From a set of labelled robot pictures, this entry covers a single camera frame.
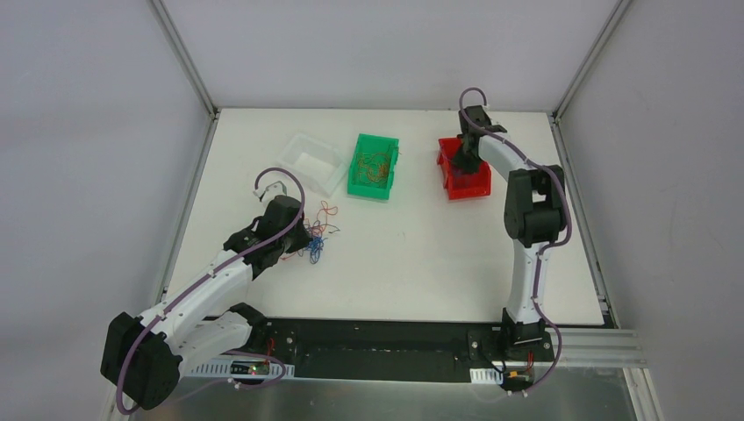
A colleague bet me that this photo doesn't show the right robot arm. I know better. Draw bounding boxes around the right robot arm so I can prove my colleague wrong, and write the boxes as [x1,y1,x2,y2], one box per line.
[453,105,570,360]

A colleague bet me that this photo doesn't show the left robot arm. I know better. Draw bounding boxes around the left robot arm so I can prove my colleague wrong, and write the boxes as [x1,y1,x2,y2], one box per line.
[100,195,311,415]

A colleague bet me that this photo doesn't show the red plastic bin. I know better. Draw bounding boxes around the red plastic bin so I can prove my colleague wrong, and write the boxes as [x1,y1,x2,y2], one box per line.
[436,138,491,201]

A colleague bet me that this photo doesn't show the clear plastic bin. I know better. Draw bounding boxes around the clear plastic bin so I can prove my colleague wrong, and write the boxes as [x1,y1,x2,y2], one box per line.
[276,133,349,198]

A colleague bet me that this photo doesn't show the green plastic bin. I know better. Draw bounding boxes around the green plastic bin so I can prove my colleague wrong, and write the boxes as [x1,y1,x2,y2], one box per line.
[347,133,399,201]

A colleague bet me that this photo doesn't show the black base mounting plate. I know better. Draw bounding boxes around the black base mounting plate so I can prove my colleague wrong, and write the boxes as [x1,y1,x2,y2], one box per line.
[239,318,554,382]

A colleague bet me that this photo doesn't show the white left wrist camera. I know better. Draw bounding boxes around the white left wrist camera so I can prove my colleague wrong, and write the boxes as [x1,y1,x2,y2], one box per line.
[254,181,288,203]

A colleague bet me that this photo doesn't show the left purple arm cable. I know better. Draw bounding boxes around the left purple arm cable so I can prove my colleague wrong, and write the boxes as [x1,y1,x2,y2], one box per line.
[115,168,307,417]

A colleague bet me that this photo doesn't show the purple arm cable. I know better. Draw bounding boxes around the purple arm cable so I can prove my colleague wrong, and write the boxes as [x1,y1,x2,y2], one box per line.
[457,87,575,396]
[115,168,307,417]

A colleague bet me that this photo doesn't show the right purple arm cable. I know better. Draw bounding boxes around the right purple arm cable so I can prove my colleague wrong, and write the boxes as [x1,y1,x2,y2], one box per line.
[457,87,575,396]

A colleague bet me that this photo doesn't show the left white cable duct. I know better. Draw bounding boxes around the left white cable duct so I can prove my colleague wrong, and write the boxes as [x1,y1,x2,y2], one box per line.
[186,358,295,381]

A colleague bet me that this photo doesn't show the white cable duct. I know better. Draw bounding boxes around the white cable duct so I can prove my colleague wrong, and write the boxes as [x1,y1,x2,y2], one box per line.
[469,368,504,385]
[186,358,295,381]

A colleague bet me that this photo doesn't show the right white cable duct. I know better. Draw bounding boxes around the right white cable duct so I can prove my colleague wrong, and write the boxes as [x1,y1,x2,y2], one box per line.
[469,368,504,385]

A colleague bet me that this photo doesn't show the right aluminium frame post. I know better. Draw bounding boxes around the right aluminium frame post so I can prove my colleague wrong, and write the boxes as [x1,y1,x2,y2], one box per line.
[552,0,634,122]

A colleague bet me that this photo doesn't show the aluminium frame post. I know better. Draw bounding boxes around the aluminium frame post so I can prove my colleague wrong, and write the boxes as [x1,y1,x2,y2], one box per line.
[552,0,634,122]
[147,0,218,120]

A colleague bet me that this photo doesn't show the left aluminium frame post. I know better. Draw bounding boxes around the left aluminium frame post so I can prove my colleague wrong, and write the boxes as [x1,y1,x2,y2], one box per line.
[147,0,218,120]

